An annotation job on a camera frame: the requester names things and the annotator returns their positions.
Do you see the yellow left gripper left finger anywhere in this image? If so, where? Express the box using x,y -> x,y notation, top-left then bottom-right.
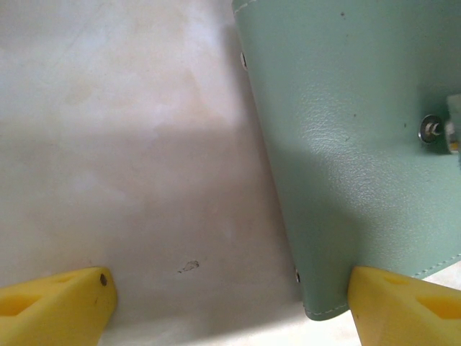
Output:
0,265 -> 118,346

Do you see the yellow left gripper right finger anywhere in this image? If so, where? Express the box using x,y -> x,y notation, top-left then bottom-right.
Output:
346,265 -> 461,346

